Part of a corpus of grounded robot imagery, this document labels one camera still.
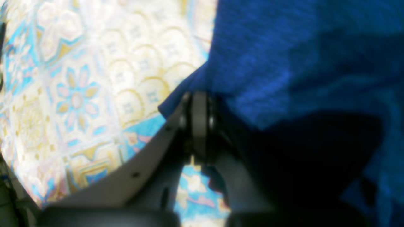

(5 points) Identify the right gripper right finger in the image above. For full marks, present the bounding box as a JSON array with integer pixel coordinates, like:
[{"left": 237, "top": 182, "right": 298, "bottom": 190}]
[{"left": 206, "top": 97, "right": 379, "bottom": 227}]

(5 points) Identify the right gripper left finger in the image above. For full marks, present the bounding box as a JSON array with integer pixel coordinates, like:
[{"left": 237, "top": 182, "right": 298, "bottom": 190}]
[{"left": 38, "top": 91, "right": 208, "bottom": 227}]

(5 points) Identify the blue long-sleeve T-shirt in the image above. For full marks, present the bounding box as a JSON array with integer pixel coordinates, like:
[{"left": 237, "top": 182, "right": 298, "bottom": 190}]
[{"left": 159, "top": 0, "right": 403, "bottom": 227}]

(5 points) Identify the patterned tile tablecloth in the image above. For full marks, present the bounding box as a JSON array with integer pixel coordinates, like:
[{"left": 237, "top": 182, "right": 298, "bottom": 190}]
[{"left": 1, "top": 0, "right": 217, "bottom": 208}]

